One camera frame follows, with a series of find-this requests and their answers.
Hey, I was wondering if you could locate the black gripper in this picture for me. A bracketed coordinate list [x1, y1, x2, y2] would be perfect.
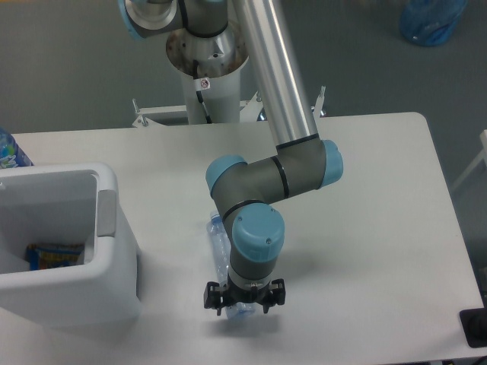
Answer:
[203, 278, 285, 316]

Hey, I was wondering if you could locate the clear plastic bottle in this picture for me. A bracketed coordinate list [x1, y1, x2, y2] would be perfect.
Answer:
[206, 210, 256, 322]

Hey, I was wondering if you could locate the white tissue paper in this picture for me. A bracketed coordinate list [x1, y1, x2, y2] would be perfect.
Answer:
[79, 240, 94, 265]

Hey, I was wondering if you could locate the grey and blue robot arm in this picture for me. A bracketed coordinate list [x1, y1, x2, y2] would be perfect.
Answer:
[118, 1, 343, 311]

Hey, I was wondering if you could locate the white plastic trash can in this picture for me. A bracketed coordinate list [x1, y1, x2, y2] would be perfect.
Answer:
[1, 163, 142, 327]

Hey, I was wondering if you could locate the blue snack wrapper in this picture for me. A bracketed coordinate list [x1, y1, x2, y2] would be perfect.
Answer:
[25, 243, 84, 271]

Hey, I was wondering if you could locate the black device at table corner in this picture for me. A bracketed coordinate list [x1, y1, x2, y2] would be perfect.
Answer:
[460, 308, 486, 348]

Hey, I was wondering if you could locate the blue labelled bottle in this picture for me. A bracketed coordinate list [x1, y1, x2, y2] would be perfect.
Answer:
[1, 129, 33, 169]

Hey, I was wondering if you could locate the blue plastic bag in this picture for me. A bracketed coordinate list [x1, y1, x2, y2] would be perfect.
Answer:
[398, 0, 469, 47]

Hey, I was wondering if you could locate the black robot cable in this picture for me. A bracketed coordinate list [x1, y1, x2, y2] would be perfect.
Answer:
[192, 59, 214, 125]

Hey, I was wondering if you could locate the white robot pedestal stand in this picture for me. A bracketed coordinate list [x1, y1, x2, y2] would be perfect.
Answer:
[130, 30, 328, 129]

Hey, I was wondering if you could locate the white frame at right edge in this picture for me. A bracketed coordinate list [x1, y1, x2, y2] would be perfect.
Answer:
[451, 129, 486, 195]

